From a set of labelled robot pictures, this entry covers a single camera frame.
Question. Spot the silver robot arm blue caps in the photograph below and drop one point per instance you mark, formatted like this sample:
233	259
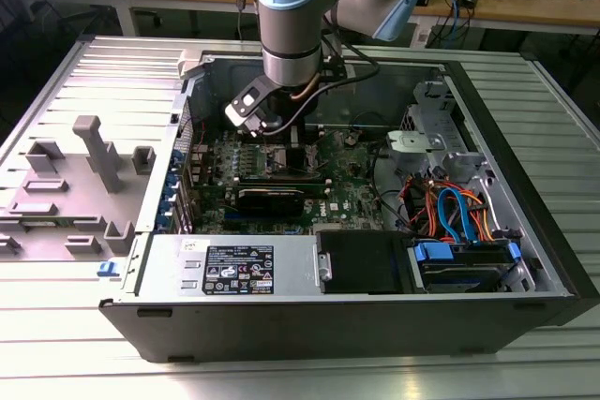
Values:
290	20

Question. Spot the CPU socket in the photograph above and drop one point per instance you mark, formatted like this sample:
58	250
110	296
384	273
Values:
280	158

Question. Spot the black RAM slot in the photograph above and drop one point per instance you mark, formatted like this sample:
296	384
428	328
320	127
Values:
281	181

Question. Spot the blue expansion slot clip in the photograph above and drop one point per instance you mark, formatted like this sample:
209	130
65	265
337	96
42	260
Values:
172	181
168	201
176	158
163	222

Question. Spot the black drive bay cover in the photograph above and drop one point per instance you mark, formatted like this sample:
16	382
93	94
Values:
361	264

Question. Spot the tan curved tube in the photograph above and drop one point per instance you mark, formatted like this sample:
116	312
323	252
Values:
304	93

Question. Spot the round coin battery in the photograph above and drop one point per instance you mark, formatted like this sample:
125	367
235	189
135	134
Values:
351	139

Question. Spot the green motherboard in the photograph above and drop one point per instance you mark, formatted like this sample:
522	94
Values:
347	170

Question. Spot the black graphics card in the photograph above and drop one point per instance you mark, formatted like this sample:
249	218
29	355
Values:
269	203

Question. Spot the silver metal drive cage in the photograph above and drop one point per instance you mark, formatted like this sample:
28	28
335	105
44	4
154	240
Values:
412	140

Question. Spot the small white sticker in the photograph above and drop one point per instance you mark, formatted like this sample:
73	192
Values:
190	246

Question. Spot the black rating label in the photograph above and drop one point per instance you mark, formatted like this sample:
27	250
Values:
234	273

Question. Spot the small black adapter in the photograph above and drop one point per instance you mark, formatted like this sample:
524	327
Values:
469	1

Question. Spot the silver power supply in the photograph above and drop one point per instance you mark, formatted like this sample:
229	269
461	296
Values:
164	269

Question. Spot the black open PC case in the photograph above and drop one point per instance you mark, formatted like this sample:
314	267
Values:
328	325

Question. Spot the hard disk blue carrier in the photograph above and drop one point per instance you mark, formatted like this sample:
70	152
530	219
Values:
450	273

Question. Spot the grey parts rack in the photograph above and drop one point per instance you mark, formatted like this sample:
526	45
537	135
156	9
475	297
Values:
70	194

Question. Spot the small blue plastic clip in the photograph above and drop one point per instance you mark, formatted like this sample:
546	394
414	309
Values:
108	270

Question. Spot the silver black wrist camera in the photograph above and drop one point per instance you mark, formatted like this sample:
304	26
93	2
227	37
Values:
248	100

